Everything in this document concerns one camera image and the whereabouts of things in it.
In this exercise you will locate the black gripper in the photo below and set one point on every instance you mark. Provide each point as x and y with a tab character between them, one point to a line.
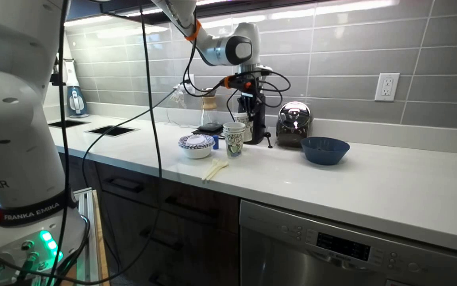
250	102

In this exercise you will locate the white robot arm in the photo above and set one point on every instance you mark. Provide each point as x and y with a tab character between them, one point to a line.
31	180

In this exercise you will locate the black chrome coffee machine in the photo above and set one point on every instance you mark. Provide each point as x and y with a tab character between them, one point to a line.
292	126

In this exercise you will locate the blue plastic cylinder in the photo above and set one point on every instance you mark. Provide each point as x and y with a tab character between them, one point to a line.
215	142

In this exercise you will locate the black scale on counter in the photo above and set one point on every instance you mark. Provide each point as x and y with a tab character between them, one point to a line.
209	129

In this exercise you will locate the cream plastic spoon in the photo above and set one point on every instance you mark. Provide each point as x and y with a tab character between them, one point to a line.
214	169

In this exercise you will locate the glass coffee carafe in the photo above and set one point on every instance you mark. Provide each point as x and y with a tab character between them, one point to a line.
208	110

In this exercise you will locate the dark blue bowl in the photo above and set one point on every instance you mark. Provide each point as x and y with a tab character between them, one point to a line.
323	150

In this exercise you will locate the blue patterned white bowl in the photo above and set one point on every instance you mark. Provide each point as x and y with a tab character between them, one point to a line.
195	147

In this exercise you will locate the stainless steel dishwasher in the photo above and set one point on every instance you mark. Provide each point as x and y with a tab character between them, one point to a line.
284	248

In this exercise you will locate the dark wood cabinet drawers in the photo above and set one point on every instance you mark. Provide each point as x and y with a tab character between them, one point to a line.
160	232

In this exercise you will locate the white wall outlet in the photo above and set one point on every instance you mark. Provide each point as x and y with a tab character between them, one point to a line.
385	86

